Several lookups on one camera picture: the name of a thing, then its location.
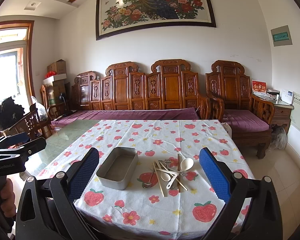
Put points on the metal rectangular tray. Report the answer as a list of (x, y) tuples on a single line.
[(117, 169)]

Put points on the small white plastic spoon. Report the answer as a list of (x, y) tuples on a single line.
[(164, 176)]

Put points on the white box on side table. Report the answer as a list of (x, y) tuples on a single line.
[(287, 96)]

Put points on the metal smiley spoon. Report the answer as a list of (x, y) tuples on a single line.
[(148, 179)]

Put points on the wall electrical panel cover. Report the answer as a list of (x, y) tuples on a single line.
[(281, 36)]

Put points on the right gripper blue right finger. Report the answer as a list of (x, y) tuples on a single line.
[(217, 173)]

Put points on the purple armchair cushion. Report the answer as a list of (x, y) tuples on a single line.
[(243, 121)]

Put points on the large white plastic spoon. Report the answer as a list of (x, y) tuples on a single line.
[(186, 164)]

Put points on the red greeting card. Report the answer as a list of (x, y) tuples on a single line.
[(259, 87)]

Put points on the white wall poster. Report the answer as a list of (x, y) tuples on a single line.
[(295, 113)]

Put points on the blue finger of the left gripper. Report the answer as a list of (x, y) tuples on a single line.
[(11, 140)]

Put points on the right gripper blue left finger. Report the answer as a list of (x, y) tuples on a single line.
[(80, 173)]

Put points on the black bag on chair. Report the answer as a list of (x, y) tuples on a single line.
[(10, 113)]

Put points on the carved wooden armchair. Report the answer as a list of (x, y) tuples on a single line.
[(228, 87)]

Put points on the stacked cardboard boxes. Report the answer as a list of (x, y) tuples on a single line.
[(53, 90)]

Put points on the long carved wooden sofa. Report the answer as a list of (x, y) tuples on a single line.
[(170, 85)]

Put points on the wooden dining chair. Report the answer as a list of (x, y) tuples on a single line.
[(31, 125)]

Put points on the framed peacock flower painting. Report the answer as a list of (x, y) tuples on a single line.
[(120, 16)]

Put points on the wooden side table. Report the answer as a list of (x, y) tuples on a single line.
[(282, 112)]

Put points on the person's left hand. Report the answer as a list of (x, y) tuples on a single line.
[(8, 197)]

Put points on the metal fork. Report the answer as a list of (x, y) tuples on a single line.
[(166, 163)]

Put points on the light bamboo chopstick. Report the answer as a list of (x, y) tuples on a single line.
[(160, 177), (156, 173)]

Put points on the strawberry flower tablecloth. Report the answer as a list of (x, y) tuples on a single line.
[(168, 196)]

